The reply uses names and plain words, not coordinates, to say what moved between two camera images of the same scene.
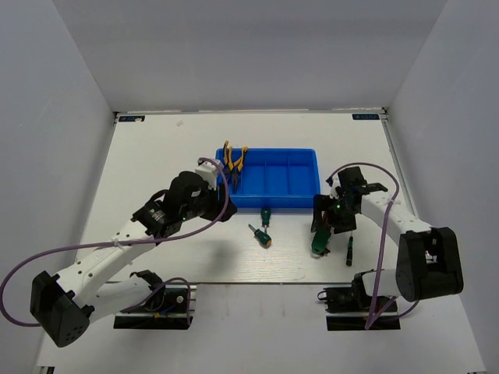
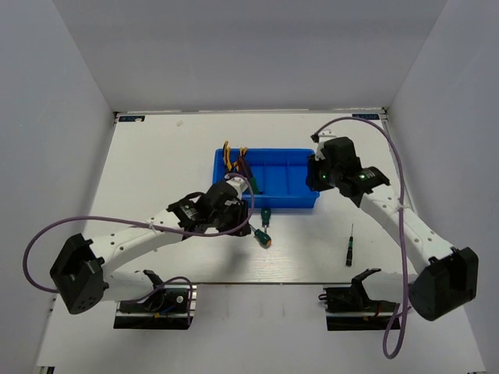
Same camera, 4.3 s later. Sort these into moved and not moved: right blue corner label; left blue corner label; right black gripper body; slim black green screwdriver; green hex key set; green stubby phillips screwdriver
Moved: green hex key set; right black gripper body
Not moved: green stubby phillips screwdriver; right blue corner label; slim black green screwdriver; left blue corner label
